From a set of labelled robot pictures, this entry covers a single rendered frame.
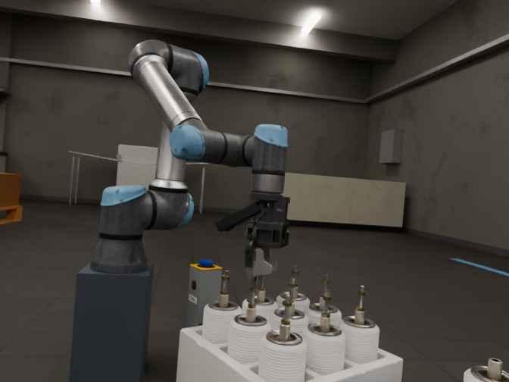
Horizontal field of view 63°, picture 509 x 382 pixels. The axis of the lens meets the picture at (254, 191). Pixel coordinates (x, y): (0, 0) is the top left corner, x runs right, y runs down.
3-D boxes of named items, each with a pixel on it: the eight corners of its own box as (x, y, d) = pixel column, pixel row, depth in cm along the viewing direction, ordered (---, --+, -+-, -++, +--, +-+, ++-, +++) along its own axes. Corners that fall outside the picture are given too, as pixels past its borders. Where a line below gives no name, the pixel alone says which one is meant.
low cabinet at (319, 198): (402, 233, 642) (406, 183, 640) (274, 224, 609) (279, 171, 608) (358, 222, 804) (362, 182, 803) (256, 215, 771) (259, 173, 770)
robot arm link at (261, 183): (247, 173, 91) (258, 174, 99) (245, 193, 91) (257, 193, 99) (279, 175, 89) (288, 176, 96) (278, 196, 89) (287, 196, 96)
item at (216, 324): (192, 372, 106) (198, 302, 105) (225, 366, 111) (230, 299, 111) (208, 389, 98) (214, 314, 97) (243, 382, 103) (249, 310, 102)
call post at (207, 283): (192, 380, 116) (201, 270, 115) (181, 371, 121) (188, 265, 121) (214, 375, 120) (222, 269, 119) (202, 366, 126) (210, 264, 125)
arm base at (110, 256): (83, 272, 107) (86, 233, 107) (96, 261, 122) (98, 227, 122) (143, 274, 110) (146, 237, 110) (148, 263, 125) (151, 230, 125)
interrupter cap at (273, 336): (266, 345, 81) (266, 342, 81) (265, 331, 89) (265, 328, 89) (304, 348, 81) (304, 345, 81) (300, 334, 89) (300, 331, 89)
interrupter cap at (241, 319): (266, 317, 98) (266, 314, 98) (267, 328, 91) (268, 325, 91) (234, 315, 98) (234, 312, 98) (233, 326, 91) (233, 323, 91)
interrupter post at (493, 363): (498, 383, 72) (500, 364, 72) (484, 377, 74) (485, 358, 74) (504, 380, 74) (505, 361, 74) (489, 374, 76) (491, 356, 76)
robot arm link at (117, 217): (91, 230, 116) (95, 182, 116) (135, 229, 125) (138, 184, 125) (109, 236, 107) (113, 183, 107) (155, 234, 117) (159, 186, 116)
